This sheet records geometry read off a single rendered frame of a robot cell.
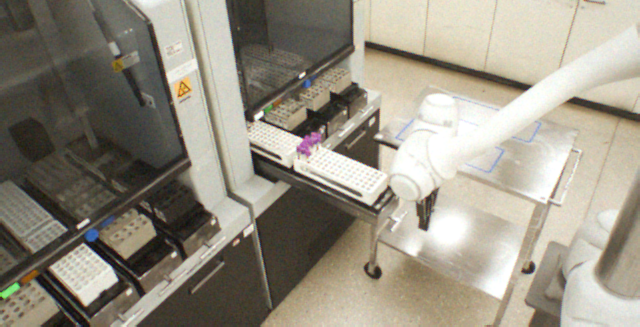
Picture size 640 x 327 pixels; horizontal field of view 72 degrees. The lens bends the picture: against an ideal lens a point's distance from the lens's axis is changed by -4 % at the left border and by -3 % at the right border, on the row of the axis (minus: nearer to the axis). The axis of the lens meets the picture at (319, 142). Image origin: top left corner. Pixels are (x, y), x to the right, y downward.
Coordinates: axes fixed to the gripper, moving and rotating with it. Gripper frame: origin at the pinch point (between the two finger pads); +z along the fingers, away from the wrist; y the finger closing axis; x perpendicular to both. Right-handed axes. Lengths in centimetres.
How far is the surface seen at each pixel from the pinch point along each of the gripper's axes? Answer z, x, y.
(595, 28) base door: 21, 11, -229
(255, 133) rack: -7, -65, 1
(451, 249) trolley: 52, -1, -38
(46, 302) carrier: -8, -59, 82
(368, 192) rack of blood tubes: -6.7, -16.2, 5.0
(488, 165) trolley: -2.1, 7.3, -31.4
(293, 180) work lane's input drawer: 0.9, -43.9, 6.7
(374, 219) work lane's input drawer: 1.2, -12.9, 6.8
